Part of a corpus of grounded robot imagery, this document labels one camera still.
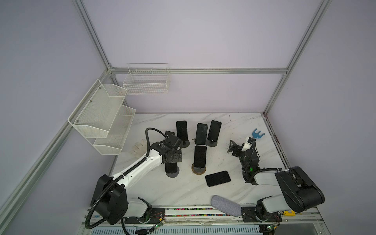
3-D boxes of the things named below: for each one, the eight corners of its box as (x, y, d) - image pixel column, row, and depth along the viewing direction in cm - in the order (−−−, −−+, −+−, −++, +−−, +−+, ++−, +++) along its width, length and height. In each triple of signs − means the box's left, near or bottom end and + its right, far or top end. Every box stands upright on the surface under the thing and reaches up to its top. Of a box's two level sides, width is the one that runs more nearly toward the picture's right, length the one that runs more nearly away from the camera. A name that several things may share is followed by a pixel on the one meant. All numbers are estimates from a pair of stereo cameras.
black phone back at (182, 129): (177, 144, 103) (175, 129, 90) (178, 135, 108) (176, 120, 95) (187, 144, 103) (186, 129, 90) (187, 135, 108) (187, 120, 95)
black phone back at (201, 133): (195, 148, 102) (195, 134, 90) (195, 137, 108) (195, 123, 96) (206, 148, 102) (208, 134, 90) (205, 137, 108) (207, 123, 96)
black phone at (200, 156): (194, 170, 92) (194, 156, 78) (194, 160, 96) (194, 145, 82) (204, 170, 92) (207, 156, 78) (204, 160, 96) (206, 145, 82)
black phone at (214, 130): (206, 142, 104) (208, 128, 92) (209, 134, 109) (211, 119, 97) (216, 145, 103) (219, 131, 90) (218, 136, 108) (221, 121, 95)
